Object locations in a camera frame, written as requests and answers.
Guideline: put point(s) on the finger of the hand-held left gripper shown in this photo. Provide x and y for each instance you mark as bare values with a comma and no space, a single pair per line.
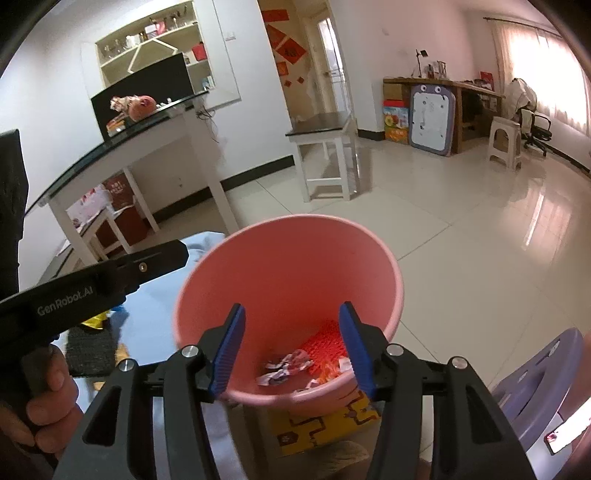
157,261

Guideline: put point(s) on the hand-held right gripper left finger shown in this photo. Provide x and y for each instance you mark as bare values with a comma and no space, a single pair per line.
228,350

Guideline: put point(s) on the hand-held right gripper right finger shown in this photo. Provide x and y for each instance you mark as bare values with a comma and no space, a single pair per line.
355,355

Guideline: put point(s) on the yellow foam net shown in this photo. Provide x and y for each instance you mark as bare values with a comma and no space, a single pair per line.
96,321

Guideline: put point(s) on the black foam pad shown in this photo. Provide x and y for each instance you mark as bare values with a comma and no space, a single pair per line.
90,350

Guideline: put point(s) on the pink plastic bin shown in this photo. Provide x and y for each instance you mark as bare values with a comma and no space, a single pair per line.
286,277

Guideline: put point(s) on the person's left hand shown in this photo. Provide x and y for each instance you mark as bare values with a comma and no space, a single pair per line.
55,401

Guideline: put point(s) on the orange foam net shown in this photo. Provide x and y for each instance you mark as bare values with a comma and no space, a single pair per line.
323,341

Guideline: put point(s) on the crumpled orange wrapper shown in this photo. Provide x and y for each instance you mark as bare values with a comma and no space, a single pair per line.
325,376

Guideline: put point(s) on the large red box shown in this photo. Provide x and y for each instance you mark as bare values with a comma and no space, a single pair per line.
124,217

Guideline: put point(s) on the crumpled white paper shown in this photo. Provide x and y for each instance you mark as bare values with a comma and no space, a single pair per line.
286,364

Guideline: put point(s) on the low black top bench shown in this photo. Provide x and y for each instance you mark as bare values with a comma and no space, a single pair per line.
101,230

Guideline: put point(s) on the yellow printed cardboard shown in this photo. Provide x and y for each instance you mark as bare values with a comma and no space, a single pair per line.
314,424

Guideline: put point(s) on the pink white bag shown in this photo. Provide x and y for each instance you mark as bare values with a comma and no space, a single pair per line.
87,205

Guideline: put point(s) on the glass top white table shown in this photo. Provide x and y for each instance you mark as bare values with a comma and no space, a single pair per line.
152,134

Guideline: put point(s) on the red tin box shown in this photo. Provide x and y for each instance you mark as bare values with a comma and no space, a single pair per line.
115,125

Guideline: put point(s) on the peach shaped ornament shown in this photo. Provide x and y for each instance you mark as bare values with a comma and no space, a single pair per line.
144,107

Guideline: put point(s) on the pink flower bunch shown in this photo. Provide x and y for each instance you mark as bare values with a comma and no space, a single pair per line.
121,104

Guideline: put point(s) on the black flat television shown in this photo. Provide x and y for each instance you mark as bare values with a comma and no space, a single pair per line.
138,87

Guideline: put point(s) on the purple plastic stool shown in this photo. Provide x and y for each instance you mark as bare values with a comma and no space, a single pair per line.
531,383

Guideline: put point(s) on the small black top table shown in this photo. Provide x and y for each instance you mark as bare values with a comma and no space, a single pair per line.
318,123

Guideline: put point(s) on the small red shelf box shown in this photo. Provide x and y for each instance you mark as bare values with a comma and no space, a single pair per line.
199,51

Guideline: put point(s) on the smartphone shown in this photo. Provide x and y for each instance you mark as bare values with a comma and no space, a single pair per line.
561,436

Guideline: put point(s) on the colourful fruit print box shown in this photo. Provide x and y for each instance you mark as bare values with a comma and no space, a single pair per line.
396,124

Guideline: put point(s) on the red paper door decoration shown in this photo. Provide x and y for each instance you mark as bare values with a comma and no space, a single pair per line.
288,53
274,16

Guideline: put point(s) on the purple framed drawing board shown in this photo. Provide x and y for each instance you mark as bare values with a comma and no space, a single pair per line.
431,120

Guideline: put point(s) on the white plastic stool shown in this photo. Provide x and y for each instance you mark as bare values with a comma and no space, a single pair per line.
504,138

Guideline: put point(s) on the wooden desk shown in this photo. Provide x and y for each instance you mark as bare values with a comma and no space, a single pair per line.
466,87

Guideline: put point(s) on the black office chair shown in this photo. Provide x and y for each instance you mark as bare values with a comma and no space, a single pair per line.
538,127

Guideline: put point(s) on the black desk lamp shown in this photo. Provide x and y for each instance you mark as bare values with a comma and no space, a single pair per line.
421,62

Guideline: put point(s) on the white cloth on chair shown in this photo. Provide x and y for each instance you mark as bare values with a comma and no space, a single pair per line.
521,94

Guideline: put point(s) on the pink window curtain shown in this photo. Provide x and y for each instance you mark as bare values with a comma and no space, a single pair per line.
549,69

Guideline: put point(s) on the white wall shelf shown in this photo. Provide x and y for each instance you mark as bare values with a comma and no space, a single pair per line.
152,41

